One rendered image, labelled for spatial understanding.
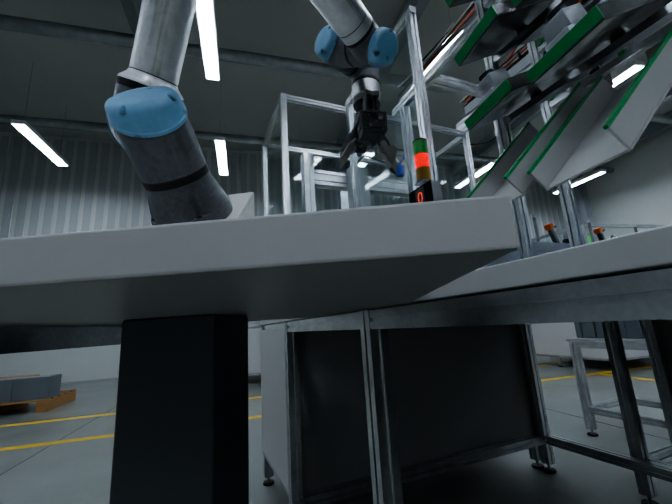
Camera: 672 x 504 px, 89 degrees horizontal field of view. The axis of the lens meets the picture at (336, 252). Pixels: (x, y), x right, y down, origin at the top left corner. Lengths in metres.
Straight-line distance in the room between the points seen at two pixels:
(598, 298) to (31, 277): 0.44
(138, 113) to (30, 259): 0.41
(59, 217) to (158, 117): 9.34
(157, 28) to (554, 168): 0.72
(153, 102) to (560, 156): 0.65
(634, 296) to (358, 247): 0.29
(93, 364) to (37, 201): 3.87
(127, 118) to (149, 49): 0.19
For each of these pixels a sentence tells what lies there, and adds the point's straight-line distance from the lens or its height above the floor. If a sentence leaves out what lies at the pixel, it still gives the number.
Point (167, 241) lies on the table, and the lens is 0.21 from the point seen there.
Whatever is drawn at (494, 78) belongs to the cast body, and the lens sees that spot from 0.79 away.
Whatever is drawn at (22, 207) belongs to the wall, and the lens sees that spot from 10.30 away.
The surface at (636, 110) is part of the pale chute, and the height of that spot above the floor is 1.04.
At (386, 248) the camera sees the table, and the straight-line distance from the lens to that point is 0.17.
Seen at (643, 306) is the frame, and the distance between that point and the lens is 0.39.
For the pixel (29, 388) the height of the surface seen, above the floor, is 0.28.
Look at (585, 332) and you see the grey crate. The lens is 2.90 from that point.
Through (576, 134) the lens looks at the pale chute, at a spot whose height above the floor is 1.09.
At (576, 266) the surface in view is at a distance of 0.40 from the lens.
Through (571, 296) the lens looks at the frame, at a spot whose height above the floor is 0.81.
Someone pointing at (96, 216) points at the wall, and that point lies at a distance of 9.68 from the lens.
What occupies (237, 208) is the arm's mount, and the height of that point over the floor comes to 1.04.
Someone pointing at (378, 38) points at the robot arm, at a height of 1.38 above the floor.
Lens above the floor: 0.80
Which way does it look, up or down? 12 degrees up
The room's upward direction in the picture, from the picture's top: 4 degrees counter-clockwise
